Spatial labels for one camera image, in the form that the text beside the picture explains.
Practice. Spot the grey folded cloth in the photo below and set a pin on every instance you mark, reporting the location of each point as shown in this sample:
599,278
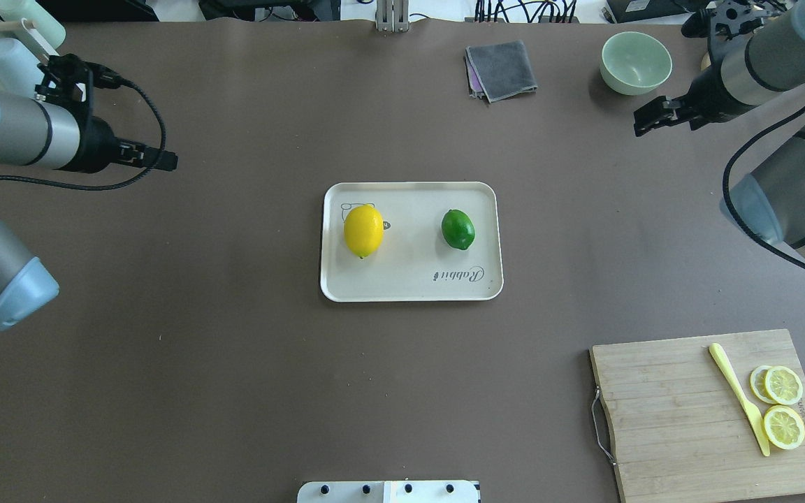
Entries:
499,71

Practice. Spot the mint green bowl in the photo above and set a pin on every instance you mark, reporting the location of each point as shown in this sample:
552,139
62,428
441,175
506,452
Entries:
634,63

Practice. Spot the green lime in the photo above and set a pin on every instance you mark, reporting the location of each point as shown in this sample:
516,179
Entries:
457,229

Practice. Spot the cream rabbit tray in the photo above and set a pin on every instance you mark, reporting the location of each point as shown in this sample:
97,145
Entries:
414,263

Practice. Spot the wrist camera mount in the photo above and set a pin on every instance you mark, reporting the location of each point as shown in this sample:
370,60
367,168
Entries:
68,78
727,19

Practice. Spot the wooden cutting board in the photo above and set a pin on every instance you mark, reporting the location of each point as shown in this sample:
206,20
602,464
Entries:
677,432

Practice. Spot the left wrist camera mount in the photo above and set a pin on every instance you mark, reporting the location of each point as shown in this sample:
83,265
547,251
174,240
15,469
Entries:
68,78

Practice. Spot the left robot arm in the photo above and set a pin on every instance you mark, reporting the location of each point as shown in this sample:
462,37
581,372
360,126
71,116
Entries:
60,132

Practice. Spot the white wire cup rack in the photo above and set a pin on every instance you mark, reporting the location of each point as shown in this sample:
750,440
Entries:
25,31

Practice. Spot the aluminium frame post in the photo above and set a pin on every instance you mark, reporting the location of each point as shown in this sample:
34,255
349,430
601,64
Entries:
392,15

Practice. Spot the mint green plastic cup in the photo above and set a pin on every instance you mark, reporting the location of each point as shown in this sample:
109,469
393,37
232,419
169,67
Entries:
49,27

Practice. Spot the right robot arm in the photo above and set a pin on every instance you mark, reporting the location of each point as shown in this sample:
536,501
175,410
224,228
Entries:
757,52

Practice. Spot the yellow lemon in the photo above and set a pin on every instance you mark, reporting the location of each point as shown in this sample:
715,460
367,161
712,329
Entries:
363,230

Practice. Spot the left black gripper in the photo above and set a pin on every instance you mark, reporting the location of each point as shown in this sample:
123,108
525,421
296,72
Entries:
97,146

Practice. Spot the white base plate with knobs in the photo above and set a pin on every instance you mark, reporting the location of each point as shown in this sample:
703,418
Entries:
390,491

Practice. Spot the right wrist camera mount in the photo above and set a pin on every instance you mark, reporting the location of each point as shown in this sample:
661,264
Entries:
727,19

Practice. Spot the lemon slice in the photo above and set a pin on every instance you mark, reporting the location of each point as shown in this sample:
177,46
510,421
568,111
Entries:
784,427
776,385

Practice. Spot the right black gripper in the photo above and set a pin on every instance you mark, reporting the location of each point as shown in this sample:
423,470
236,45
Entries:
706,102

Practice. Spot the yellow plastic knife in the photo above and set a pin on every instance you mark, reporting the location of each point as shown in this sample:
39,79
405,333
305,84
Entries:
751,411

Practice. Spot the blue plastic cup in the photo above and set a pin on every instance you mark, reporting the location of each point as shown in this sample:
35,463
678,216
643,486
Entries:
19,71

